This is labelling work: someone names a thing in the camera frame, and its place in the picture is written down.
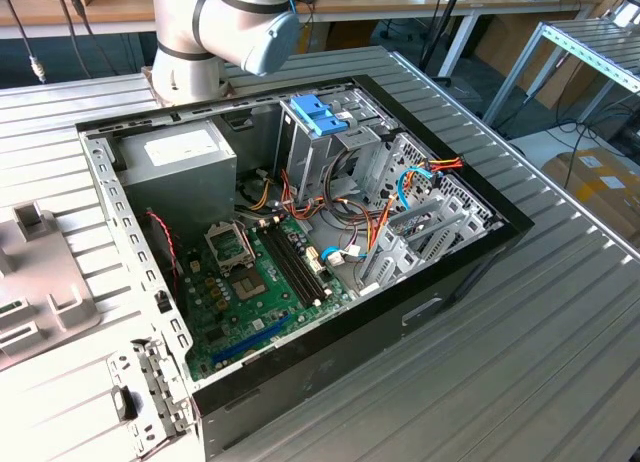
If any metal disk bay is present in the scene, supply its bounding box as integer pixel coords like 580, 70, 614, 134
357, 189, 504, 297

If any black tripod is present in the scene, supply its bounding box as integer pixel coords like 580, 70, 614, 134
419, 0, 469, 81

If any open black PC case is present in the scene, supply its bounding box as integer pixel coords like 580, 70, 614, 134
74, 74, 535, 462

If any grey power supply unit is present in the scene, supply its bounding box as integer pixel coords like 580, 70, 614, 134
115, 119, 239, 241

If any large brown cardboard sheet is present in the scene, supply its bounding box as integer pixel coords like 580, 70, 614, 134
472, 16, 604, 111

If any orange black wire bundle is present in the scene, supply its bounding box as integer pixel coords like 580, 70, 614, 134
279, 169, 374, 233

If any black RAM slot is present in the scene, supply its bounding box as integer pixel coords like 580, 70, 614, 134
264, 219, 325, 305
270, 217, 332, 299
258, 221, 320, 308
277, 215, 337, 296

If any metal optical drive cage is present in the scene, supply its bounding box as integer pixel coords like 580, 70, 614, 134
273, 87, 396, 208

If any labelled cardboard box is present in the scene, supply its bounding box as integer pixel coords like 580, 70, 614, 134
542, 149, 640, 243

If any black cable with silver plug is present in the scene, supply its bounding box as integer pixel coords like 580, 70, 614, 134
0, 0, 49, 85

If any blue wire with white plug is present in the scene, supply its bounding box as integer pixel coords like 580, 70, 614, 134
319, 245, 362, 269

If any red black fan wire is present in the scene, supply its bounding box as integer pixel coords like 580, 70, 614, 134
146, 209, 180, 283

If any metal socket cover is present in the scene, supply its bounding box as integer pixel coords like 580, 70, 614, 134
203, 220, 255, 277

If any yellow orange wire bundle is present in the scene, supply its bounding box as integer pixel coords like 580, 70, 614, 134
247, 174, 276, 212

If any blue expansion slot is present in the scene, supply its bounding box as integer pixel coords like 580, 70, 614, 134
209, 315, 291, 369

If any long blue SATA wire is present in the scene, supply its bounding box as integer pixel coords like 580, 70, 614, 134
396, 165, 435, 214

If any green motherboard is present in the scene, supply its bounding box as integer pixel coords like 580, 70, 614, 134
182, 214, 359, 383

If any aluminium slat table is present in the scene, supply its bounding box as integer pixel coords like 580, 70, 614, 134
482, 19, 640, 128

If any orange red power wire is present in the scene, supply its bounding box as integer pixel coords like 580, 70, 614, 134
367, 155, 465, 256

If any thin black cable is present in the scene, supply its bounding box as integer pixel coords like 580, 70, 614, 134
52, 0, 112, 78

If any grey parts rack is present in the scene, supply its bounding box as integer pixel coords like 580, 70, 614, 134
0, 200, 103, 372

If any CPU socket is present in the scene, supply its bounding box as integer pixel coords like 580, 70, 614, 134
227, 265, 269, 304

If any blue plastic drive latch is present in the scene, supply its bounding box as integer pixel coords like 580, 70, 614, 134
288, 95, 351, 138

